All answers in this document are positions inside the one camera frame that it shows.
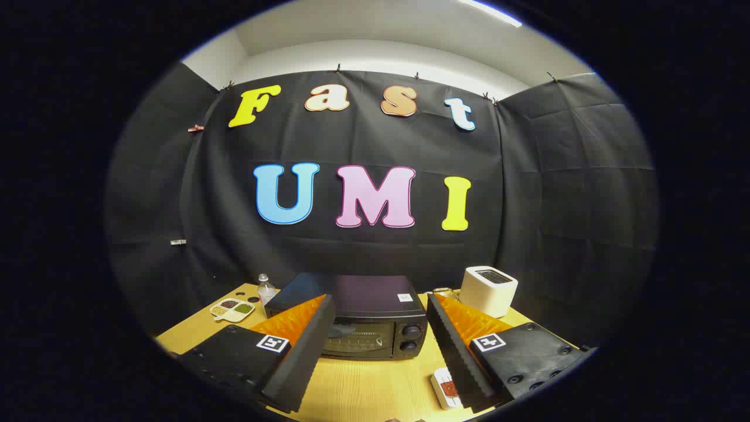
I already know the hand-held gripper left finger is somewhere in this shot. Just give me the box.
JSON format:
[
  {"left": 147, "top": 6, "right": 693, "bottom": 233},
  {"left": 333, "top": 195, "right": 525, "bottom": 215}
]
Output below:
[{"left": 176, "top": 294, "right": 336, "bottom": 414}]

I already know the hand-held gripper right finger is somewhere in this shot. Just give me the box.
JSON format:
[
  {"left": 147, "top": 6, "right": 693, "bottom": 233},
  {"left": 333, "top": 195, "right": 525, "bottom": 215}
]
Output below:
[{"left": 426, "top": 293, "right": 598, "bottom": 414}]

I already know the black toaster oven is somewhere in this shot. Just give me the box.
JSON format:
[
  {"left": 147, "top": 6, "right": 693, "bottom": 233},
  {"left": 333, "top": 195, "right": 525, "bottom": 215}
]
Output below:
[{"left": 265, "top": 272, "right": 429, "bottom": 360}]

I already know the white bread toaster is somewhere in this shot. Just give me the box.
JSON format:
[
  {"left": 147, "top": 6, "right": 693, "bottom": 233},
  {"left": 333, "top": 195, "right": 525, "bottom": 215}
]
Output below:
[{"left": 459, "top": 266, "right": 519, "bottom": 318}]

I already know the white rectangular plate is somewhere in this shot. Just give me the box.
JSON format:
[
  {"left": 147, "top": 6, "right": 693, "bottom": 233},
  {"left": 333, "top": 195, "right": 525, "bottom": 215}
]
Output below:
[{"left": 431, "top": 367, "right": 463, "bottom": 410}]

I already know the sectioned spice dish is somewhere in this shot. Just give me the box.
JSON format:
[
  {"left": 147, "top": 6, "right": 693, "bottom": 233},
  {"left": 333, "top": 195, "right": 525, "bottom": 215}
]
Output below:
[{"left": 210, "top": 298, "right": 255, "bottom": 324}]

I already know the black backdrop cloth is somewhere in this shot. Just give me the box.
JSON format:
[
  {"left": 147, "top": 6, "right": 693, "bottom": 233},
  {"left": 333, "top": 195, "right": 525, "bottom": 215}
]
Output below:
[{"left": 105, "top": 62, "right": 660, "bottom": 346}]

